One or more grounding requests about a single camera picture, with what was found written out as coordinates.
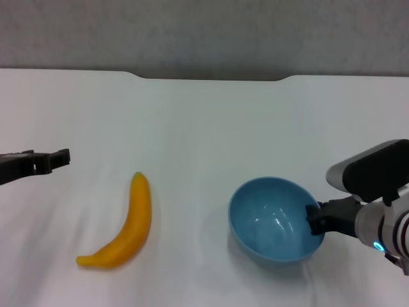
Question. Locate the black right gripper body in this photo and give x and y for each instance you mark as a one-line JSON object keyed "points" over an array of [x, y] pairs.
{"points": [[342, 217]]}

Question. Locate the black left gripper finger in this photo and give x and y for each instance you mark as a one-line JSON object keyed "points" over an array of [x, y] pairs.
{"points": [[59, 159]]}

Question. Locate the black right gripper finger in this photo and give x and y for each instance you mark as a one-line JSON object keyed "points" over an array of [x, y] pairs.
{"points": [[316, 220]]}

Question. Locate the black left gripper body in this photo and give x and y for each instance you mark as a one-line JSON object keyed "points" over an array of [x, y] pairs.
{"points": [[16, 166]]}

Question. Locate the blue bowl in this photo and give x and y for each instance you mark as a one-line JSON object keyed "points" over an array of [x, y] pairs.
{"points": [[268, 220]]}

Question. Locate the yellow banana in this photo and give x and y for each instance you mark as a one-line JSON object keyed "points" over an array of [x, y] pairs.
{"points": [[134, 224]]}

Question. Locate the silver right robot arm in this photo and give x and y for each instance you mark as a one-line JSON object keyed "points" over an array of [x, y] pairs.
{"points": [[393, 230]]}

